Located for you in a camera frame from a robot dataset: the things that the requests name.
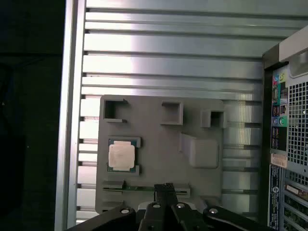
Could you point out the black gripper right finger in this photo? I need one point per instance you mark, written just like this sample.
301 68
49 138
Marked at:
185 216

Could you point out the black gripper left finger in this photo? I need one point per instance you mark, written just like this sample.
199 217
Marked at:
149 216

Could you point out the silver green CPU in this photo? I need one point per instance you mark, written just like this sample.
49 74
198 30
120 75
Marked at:
121 156

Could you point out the green RAM stick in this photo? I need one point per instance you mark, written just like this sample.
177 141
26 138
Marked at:
137 189

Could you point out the grey plastic parts rack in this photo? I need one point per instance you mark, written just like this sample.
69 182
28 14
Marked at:
156 149

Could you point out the white service label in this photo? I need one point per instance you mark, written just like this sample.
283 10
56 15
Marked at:
278 160

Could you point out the black open PC case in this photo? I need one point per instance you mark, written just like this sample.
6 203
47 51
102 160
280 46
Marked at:
298 120

